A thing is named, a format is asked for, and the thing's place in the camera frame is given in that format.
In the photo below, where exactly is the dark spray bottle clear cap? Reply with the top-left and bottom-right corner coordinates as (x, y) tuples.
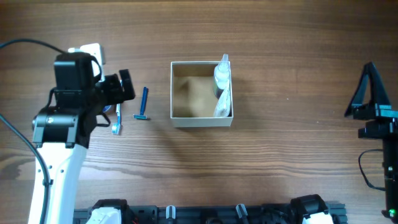
(213, 54), (231, 98)

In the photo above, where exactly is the white blue round jar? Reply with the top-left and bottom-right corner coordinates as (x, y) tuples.
(103, 105), (113, 113)

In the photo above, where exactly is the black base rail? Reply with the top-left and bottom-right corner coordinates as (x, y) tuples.
(73, 195), (348, 224)

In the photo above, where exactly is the blue disposable razor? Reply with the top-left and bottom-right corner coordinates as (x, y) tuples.
(133, 86), (149, 120)

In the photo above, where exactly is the blue white toothbrush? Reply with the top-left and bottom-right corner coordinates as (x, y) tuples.
(111, 103), (122, 135)

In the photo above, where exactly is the beige open cardboard box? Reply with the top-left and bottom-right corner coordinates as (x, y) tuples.
(170, 61), (234, 128)

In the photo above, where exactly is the left black cable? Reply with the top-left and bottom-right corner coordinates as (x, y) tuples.
(0, 38), (68, 224)

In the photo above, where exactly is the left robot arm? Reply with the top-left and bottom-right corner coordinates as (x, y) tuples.
(28, 52), (135, 223)

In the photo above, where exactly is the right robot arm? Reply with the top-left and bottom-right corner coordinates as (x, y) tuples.
(345, 62), (397, 223)

